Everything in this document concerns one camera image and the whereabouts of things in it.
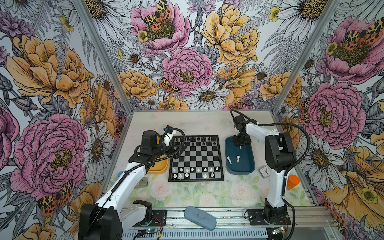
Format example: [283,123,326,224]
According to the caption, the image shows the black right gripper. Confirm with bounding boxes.
[233,131,252,147]

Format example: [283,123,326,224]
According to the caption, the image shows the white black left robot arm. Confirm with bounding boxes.
[78,126,186,240]

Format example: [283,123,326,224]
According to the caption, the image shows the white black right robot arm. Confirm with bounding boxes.
[231,110,297,224]

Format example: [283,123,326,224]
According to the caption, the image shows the yellow plastic tray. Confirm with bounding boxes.
[147,136,171,175]

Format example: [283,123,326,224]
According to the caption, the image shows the teal plastic tray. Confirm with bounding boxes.
[225,137,256,175]

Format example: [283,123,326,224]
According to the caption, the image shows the grey metal small box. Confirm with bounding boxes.
[135,178,149,189]

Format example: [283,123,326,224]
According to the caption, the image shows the small white square clock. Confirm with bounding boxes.
[259,165,271,179]

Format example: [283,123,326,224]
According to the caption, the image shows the black white chessboard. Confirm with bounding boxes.
[169,135,225,183]

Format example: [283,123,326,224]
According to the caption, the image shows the orange plastic bottle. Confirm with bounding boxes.
[287,175,300,190]

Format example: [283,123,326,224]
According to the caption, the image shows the grey blue oval pouch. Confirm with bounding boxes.
[184,206,217,231]

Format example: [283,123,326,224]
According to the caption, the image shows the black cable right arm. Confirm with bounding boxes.
[229,109,312,240]

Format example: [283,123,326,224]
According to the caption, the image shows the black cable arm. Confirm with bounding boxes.
[80,127,187,238]
[229,109,312,240]

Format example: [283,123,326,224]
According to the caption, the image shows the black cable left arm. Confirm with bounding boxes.
[80,127,187,238]

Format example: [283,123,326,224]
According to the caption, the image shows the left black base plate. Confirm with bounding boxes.
[138,210,168,227]

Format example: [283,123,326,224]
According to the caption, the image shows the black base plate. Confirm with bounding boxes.
[138,210,168,227]
[244,209,292,226]

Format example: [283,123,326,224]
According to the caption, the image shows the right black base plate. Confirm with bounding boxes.
[244,209,292,226]

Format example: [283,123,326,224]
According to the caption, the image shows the aluminium front rail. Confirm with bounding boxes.
[80,206,337,230]

